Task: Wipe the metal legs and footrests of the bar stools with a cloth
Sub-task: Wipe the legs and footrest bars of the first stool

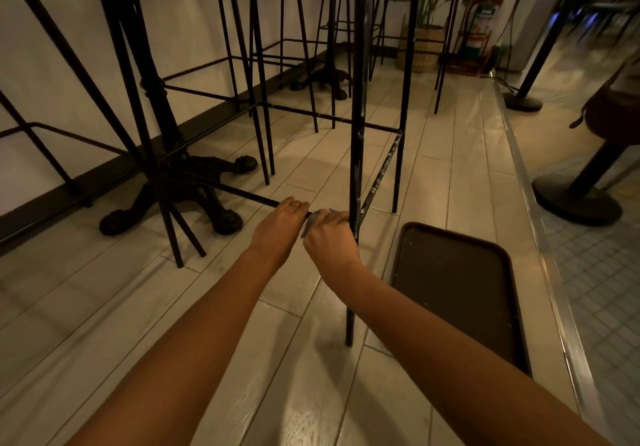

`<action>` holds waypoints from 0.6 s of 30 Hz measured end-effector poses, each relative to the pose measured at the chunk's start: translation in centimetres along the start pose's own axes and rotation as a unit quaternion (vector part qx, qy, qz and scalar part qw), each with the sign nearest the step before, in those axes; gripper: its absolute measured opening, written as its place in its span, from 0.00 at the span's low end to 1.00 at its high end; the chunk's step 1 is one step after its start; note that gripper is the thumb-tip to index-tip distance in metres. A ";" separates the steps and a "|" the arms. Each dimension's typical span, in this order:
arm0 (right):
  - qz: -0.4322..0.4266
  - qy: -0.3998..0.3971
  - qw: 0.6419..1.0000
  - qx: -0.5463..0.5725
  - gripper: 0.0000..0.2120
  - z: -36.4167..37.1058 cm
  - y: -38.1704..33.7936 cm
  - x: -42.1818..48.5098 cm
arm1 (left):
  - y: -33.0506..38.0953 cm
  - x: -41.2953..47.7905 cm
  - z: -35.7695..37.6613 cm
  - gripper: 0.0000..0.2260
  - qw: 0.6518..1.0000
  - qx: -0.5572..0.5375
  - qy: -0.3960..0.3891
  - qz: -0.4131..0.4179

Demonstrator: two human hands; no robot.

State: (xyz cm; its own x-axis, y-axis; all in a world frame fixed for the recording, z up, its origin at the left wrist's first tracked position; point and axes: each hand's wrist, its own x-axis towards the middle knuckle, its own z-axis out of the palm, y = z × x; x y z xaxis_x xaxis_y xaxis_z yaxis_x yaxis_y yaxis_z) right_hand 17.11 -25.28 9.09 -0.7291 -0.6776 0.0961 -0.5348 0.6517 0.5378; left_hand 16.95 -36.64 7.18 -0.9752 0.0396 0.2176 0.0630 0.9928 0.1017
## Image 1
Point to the person's right hand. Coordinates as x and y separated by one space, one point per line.
331 245

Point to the person's left hand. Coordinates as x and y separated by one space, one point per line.
275 233

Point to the person's left fingers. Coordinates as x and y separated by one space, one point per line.
294 205

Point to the person's right fingers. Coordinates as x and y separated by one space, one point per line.
332 216

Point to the grey cleaning cloth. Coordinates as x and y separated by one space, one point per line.
312 221

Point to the black metal bar stool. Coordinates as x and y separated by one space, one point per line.
357 110
447 35
300 40
65 50

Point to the person's left forearm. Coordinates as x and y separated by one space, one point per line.
200 350

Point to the person's right forearm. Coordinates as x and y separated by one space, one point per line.
440 360

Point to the black cast iron table base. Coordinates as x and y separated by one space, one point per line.
327 78
200 195

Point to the dark brown serving tray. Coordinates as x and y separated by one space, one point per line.
457 290

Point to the woven wicker plant basket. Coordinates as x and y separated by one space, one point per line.
425 48

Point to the metal floor edge strip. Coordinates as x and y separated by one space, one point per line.
545 260

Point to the black pole with round base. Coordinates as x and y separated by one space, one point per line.
522 103

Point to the fire extinguisher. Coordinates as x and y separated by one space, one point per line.
479 30

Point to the tall white planter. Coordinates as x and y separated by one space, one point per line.
537 15

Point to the brown round seat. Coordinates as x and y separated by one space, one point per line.
612 113

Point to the dark background chairs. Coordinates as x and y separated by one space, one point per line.
607 10

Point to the black round table pedestal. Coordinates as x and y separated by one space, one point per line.
575 203

